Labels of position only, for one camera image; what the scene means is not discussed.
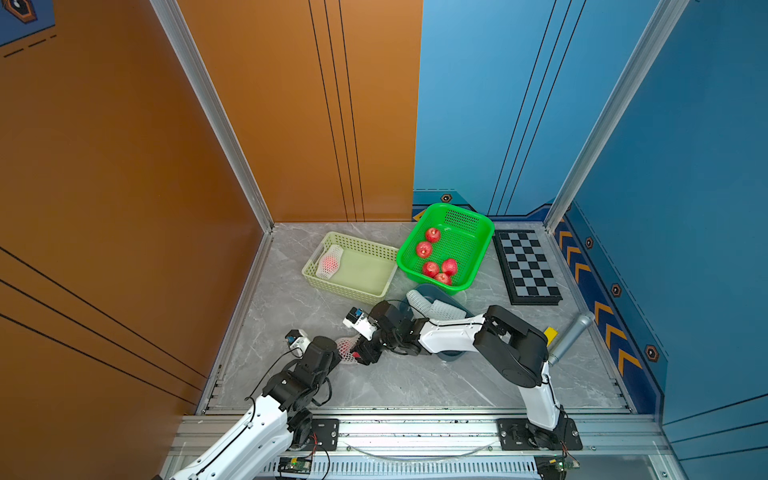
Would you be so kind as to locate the left green circuit board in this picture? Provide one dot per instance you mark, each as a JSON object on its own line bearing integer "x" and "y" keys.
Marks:
{"x": 294, "y": 467}

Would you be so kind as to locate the right green circuit board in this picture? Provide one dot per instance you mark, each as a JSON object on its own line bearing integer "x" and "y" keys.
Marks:
{"x": 551, "y": 468}

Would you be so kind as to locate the green plastic mesh basket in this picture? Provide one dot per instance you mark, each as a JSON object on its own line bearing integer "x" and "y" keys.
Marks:
{"x": 465, "y": 236}

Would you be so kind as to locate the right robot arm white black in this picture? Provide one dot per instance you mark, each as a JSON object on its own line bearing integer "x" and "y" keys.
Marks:
{"x": 517, "y": 350}

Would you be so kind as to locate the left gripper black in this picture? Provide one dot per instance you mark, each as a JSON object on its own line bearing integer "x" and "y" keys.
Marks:
{"x": 335, "y": 360}

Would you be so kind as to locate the aluminium corner post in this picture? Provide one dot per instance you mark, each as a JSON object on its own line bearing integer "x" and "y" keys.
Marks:
{"x": 178, "y": 33}
{"x": 652, "y": 40}

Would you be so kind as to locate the aluminium front rail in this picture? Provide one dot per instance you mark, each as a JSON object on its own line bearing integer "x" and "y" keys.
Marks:
{"x": 442, "y": 432}

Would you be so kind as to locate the right aluminium corner post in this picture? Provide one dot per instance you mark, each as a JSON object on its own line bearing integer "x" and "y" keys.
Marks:
{"x": 652, "y": 40}

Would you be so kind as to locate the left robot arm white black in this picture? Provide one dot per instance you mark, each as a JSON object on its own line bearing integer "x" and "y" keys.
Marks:
{"x": 276, "y": 420}

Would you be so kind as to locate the left aluminium corner post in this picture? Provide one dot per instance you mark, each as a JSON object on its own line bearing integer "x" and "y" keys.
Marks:
{"x": 178, "y": 33}

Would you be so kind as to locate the green circuit board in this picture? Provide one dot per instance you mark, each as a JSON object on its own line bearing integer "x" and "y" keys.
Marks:
{"x": 294, "y": 467}
{"x": 551, "y": 468}

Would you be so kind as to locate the cream perforated plastic basket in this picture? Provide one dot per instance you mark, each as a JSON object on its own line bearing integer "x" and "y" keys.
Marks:
{"x": 366, "y": 268}

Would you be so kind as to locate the silver metal cylinder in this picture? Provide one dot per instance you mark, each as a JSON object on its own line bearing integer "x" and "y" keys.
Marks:
{"x": 565, "y": 340}

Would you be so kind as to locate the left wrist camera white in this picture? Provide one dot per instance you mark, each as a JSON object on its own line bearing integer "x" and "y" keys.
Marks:
{"x": 297, "y": 342}

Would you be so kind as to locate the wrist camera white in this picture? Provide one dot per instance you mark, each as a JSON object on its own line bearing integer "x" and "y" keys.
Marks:
{"x": 297, "y": 342}
{"x": 361, "y": 322}

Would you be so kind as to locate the dark teal plastic tray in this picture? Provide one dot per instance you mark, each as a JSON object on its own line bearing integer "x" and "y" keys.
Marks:
{"x": 432, "y": 292}

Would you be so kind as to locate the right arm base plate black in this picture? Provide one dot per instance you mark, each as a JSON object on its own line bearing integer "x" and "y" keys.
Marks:
{"x": 519, "y": 435}

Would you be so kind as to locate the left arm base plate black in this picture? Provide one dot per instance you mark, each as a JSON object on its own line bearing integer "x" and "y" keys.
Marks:
{"x": 315, "y": 433}

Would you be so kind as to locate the yellow block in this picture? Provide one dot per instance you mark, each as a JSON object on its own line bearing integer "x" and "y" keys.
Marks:
{"x": 550, "y": 334}

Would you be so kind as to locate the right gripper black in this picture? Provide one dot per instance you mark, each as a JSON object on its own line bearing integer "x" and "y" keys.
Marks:
{"x": 363, "y": 347}

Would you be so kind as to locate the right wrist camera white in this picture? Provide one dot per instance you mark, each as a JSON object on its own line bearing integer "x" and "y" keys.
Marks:
{"x": 361, "y": 322}

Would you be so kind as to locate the black white checkerboard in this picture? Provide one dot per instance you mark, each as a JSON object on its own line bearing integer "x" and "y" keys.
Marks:
{"x": 527, "y": 273}

